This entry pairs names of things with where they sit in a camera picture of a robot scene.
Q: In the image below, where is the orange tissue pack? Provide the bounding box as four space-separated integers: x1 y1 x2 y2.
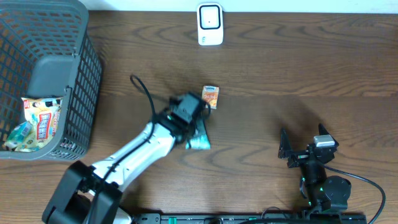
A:
201 85 220 110

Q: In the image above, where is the light teal wipes pack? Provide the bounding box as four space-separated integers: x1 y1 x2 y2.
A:
185 119 211 150

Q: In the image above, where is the yellow antibacterial wipes bag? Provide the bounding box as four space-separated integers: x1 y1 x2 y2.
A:
15 97 63 152

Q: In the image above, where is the green white tissue pack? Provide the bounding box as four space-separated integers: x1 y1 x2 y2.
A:
4 121 32 149

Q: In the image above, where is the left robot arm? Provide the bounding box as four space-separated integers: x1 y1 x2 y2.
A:
42 92 210 223

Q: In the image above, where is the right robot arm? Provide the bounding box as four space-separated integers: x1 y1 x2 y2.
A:
278 124 351 213

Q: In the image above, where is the white barcode scanner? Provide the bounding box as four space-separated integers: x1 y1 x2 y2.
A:
197 2 224 46

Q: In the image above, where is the dark grey plastic basket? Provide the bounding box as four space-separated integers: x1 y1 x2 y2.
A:
1 0 103 161

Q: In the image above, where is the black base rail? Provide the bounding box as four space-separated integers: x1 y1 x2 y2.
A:
132 211 367 224

